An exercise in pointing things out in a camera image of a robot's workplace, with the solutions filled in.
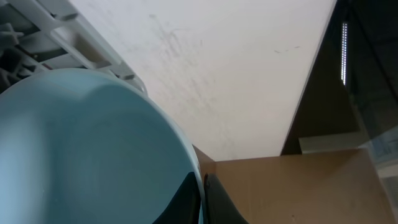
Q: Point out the brown cardboard box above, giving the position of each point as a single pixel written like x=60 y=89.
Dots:
x=329 y=187

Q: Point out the white LED light strip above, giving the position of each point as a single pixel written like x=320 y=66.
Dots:
x=344 y=43

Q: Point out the grey plastic dish rack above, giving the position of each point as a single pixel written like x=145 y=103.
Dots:
x=40 y=35

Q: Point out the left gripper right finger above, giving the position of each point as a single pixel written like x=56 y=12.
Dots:
x=220 y=208

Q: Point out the light blue bowl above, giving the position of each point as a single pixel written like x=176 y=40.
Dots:
x=79 y=146

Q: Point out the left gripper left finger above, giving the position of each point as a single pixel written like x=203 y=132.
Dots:
x=185 y=205

